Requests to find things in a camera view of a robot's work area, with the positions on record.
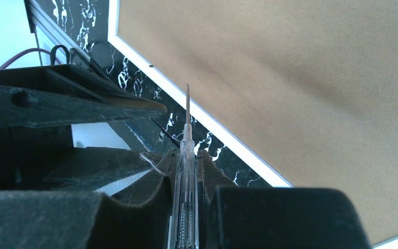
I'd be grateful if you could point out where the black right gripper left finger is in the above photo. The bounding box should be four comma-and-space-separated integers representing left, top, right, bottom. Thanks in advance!
0, 150, 176, 248

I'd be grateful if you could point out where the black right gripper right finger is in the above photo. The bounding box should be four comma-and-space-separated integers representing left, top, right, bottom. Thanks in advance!
197, 150, 371, 248

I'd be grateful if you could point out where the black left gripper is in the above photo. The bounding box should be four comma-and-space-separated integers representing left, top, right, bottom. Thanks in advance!
0, 64, 167, 191

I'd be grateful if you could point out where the clear tester screwdriver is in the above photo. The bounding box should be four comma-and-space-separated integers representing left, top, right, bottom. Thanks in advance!
168, 85, 199, 248

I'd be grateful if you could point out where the white picture frame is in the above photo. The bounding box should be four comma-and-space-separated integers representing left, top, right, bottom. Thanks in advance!
108, 1, 398, 244

